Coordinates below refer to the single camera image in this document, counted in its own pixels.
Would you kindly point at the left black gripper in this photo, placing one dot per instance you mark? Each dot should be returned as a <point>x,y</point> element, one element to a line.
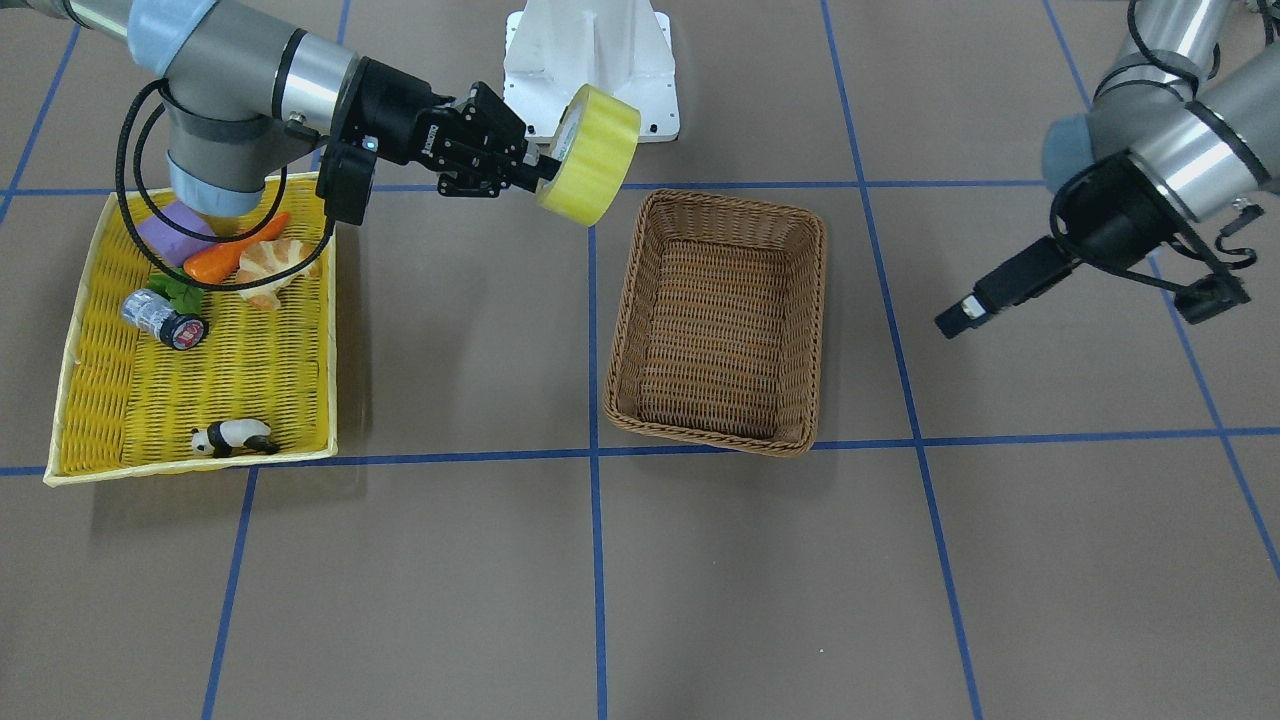
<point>1128,217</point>

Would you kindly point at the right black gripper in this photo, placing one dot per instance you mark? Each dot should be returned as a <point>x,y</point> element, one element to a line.
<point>398,112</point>

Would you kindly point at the yellow tape roll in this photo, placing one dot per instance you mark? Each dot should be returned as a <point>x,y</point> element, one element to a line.
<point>594,146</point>

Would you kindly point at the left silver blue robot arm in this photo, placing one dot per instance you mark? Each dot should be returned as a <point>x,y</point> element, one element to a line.
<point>1149,182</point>

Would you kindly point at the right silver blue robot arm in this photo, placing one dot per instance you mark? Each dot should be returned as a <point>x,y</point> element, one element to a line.
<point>249,93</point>

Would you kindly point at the brown wicker basket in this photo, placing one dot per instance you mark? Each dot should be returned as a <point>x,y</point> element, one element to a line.
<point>719,336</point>

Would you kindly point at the yellow woven plastic basket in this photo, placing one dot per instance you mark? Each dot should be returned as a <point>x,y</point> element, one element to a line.
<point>127,404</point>

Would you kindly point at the toy bread croissant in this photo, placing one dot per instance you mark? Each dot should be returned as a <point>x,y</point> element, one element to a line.
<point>266,259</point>

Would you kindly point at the orange toy carrot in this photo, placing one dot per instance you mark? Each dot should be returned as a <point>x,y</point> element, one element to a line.
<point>220,261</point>

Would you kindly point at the purple foam cube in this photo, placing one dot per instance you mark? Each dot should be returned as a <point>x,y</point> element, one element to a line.
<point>174,246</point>

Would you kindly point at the panda figurine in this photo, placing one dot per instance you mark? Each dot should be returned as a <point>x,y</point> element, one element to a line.
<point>223,438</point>

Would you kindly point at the small grey labelled can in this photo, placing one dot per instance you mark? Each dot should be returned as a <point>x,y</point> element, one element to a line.
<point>150,312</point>

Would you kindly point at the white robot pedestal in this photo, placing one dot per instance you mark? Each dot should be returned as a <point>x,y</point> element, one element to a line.
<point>624,48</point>

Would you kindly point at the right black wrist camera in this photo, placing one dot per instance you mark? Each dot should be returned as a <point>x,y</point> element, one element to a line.
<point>345,181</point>

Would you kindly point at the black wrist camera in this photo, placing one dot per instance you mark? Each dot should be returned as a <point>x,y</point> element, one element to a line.
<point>345,181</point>
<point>1212,295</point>

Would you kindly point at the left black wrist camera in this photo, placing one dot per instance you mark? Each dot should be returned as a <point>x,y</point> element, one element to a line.
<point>1212,295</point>

